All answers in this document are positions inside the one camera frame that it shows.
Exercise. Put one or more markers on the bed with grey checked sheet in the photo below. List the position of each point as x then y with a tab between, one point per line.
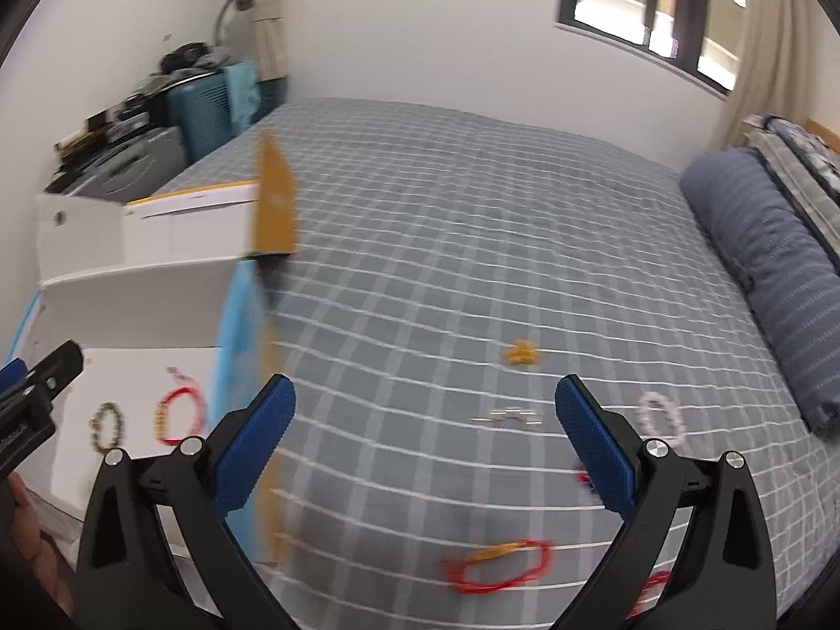
459	243

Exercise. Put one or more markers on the grey patterned folded blanket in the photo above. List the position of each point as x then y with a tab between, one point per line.
800	151

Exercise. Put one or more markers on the pile of dark clothes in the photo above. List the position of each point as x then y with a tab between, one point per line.
190	56

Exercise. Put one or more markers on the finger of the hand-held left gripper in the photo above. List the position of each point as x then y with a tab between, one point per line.
59	367
12	377

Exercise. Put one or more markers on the teal cloth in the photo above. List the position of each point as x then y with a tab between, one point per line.
241	92

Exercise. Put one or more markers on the wooden headboard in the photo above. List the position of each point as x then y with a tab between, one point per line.
828	134

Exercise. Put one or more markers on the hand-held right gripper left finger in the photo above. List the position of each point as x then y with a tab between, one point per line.
256	446

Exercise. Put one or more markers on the person's left hand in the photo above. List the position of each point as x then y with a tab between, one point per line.
36	538

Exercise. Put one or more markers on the tied beige curtain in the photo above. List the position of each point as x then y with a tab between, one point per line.
269	26

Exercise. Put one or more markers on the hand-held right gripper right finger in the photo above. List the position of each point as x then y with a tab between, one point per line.
600	446

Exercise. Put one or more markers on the grey suitcase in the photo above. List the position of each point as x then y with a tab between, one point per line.
131	157

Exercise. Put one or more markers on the blue suitcase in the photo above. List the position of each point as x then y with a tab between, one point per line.
197	111

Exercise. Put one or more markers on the white cardboard box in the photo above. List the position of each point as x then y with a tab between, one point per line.
131	302

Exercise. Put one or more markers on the rolled blue striped quilt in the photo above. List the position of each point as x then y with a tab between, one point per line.
755	243

